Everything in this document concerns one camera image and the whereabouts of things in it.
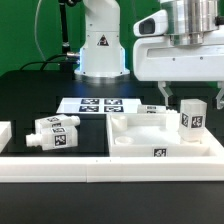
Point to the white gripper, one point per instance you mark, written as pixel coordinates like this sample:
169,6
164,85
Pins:
175,45

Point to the white U-shaped fence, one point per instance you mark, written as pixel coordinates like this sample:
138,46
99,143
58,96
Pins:
112,169

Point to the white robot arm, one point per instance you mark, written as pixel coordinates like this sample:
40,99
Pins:
102,56

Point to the white sheet with tags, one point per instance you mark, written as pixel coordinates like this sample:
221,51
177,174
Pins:
97,105

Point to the black pole stand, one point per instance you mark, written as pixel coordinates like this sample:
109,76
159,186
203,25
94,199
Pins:
65,66

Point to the white square tabletop part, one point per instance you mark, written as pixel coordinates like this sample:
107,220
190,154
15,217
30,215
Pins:
155,135

